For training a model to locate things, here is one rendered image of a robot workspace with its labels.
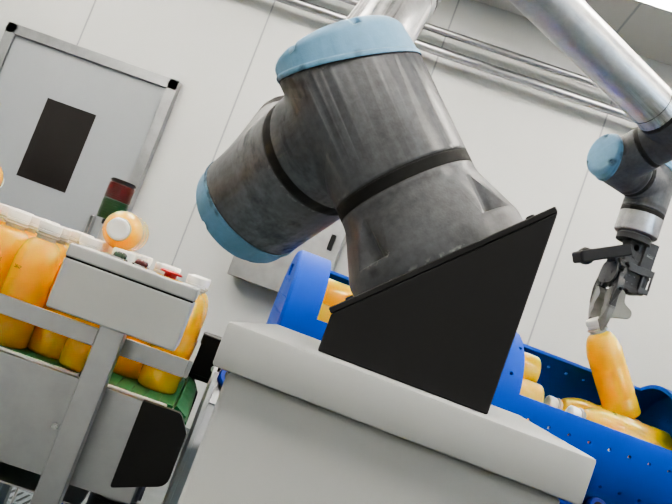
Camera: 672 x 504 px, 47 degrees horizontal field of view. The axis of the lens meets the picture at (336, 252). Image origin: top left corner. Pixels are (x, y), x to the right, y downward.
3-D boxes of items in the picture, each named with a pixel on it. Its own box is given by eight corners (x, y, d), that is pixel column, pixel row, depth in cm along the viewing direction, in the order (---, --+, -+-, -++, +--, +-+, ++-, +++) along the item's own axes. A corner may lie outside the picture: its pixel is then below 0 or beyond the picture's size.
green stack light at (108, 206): (119, 224, 179) (127, 204, 180) (93, 214, 179) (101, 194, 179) (123, 226, 186) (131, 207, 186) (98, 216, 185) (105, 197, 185)
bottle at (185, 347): (181, 394, 138) (218, 297, 139) (147, 386, 134) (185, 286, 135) (165, 383, 144) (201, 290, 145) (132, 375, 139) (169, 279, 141)
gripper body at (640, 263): (647, 299, 158) (665, 244, 159) (610, 284, 157) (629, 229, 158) (627, 298, 165) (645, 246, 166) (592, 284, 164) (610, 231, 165)
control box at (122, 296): (174, 352, 115) (199, 287, 116) (44, 306, 112) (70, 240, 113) (178, 346, 125) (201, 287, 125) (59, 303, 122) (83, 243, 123)
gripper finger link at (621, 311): (629, 336, 155) (639, 294, 158) (603, 326, 155) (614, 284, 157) (620, 338, 158) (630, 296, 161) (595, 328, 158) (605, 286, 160)
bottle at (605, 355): (631, 419, 155) (605, 331, 155) (599, 421, 160) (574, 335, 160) (646, 407, 160) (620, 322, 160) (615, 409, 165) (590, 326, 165)
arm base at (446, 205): (543, 213, 70) (496, 117, 71) (353, 298, 70) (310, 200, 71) (510, 243, 89) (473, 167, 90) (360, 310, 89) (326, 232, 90)
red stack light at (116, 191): (127, 204, 180) (134, 188, 180) (101, 194, 179) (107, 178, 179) (131, 206, 186) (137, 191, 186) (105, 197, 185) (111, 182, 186)
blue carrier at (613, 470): (680, 551, 146) (729, 410, 147) (248, 398, 136) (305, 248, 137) (608, 502, 174) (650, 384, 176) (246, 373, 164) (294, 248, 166)
